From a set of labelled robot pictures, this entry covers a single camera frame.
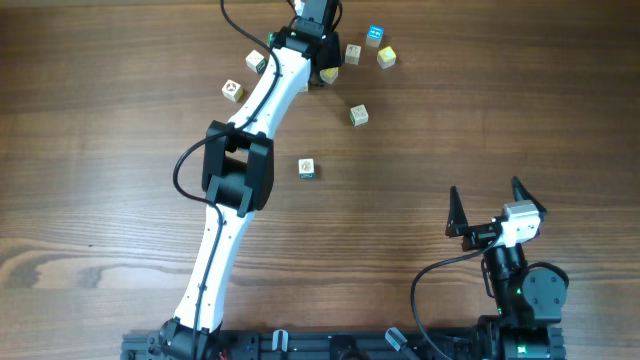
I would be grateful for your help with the lone block with zero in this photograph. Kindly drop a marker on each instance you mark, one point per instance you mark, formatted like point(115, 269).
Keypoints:
point(359, 115)

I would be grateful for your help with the plain block number two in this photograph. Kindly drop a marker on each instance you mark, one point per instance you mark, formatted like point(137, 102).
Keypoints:
point(352, 54)

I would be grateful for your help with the yellow top block right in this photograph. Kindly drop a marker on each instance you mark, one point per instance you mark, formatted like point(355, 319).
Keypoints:
point(386, 57)

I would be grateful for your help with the blue top block right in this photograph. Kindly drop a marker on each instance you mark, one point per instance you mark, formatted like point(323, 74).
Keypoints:
point(374, 36)

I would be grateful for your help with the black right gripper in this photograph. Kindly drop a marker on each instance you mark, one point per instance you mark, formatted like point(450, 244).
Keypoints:
point(458, 226)

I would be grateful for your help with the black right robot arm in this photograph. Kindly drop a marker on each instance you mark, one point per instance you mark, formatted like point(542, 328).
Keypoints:
point(529, 297)

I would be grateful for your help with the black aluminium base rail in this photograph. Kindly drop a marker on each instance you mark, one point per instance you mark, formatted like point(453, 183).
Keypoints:
point(455, 343)

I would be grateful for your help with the yellow top elephant block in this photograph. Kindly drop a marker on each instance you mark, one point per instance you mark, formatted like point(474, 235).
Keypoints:
point(329, 75)

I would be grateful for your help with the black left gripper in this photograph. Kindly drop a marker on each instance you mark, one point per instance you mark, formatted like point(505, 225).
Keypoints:
point(336, 41)

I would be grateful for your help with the white green W block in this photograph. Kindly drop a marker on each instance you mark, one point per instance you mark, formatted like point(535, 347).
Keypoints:
point(255, 61)

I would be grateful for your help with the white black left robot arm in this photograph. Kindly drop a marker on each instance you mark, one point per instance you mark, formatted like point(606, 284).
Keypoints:
point(237, 179)

